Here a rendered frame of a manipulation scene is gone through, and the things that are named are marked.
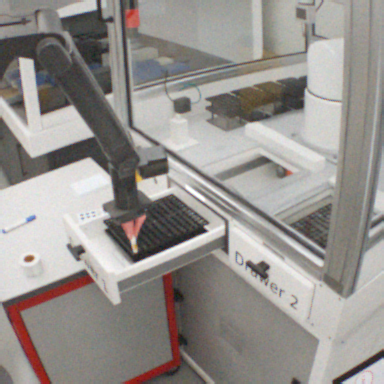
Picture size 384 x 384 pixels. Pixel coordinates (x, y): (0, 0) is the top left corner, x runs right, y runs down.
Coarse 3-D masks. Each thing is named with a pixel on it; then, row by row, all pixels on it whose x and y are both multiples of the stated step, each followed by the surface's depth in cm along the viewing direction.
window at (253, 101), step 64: (128, 0) 133; (192, 0) 107; (256, 0) 90; (320, 0) 76; (128, 64) 147; (192, 64) 118; (256, 64) 98; (320, 64) 82; (192, 128) 128; (256, 128) 106; (320, 128) 89; (256, 192) 114; (320, 192) 95
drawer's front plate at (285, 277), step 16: (240, 240) 120; (240, 256) 122; (256, 256) 116; (272, 256) 112; (272, 272) 112; (288, 272) 107; (272, 288) 114; (288, 288) 108; (304, 288) 103; (288, 304) 110; (304, 304) 105
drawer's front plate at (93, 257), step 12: (72, 228) 125; (72, 240) 129; (84, 240) 120; (96, 252) 116; (84, 264) 127; (96, 264) 115; (108, 264) 112; (108, 276) 110; (108, 288) 114; (120, 300) 115
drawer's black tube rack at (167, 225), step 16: (144, 208) 136; (160, 208) 136; (176, 208) 135; (144, 224) 135; (160, 224) 130; (176, 224) 129; (192, 224) 129; (112, 240) 130; (144, 240) 125; (160, 240) 124; (176, 240) 128; (128, 256) 124; (144, 256) 123
